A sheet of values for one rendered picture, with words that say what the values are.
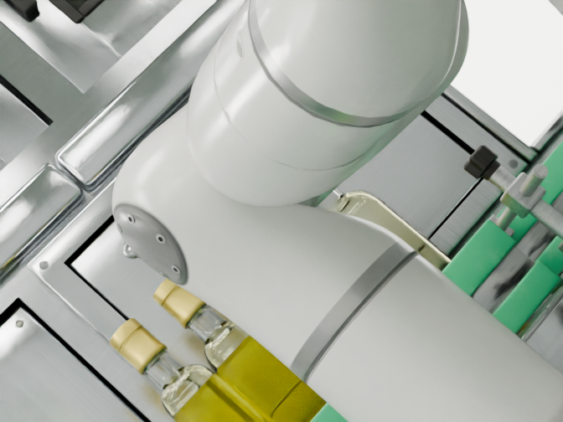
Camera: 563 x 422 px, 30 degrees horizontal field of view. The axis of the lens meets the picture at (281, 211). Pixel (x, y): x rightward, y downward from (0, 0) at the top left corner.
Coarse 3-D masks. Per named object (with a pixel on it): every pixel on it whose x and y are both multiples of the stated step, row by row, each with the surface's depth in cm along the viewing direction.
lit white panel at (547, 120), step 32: (480, 0) 127; (512, 0) 127; (544, 0) 127; (480, 32) 125; (512, 32) 125; (544, 32) 126; (480, 64) 124; (512, 64) 124; (544, 64) 124; (480, 96) 123; (512, 96) 123; (544, 96) 123; (512, 128) 121; (544, 128) 121
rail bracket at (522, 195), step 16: (480, 160) 89; (496, 160) 90; (480, 176) 90; (496, 176) 89; (512, 176) 89; (528, 176) 86; (544, 176) 84; (512, 192) 88; (528, 192) 87; (544, 192) 88; (512, 208) 90; (528, 208) 88; (544, 208) 88; (496, 224) 97; (544, 224) 89; (560, 224) 88
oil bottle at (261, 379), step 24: (216, 336) 98; (240, 336) 97; (216, 360) 97; (240, 360) 97; (264, 360) 97; (240, 384) 96; (264, 384) 96; (288, 384) 96; (264, 408) 95; (288, 408) 95; (312, 408) 95
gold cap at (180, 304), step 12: (168, 288) 100; (180, 288) 100; (156, 300) 101; (168, 300) 100; (180, 300) 99; (192, 300) 99; (168, 312) 100; (180, 312) 99; (192, 312) 99; (180, 324) 100
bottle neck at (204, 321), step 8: (200, 312) 99; (208, 312) 100; (192, 320) 99; (200, 320) 99; (208, 320) 99; (216, 320) 99; (224, 320) 100; (192, 328) 100; (200, 328) 99; (208, 328) 99; (200, 336) 99; (208, 336) 99
